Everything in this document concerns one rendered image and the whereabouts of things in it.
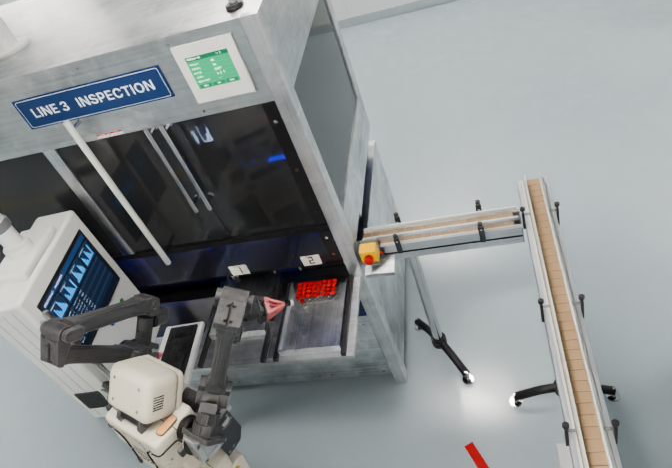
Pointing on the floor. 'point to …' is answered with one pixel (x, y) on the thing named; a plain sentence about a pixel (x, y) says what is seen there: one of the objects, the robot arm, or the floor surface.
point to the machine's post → (318, 176)
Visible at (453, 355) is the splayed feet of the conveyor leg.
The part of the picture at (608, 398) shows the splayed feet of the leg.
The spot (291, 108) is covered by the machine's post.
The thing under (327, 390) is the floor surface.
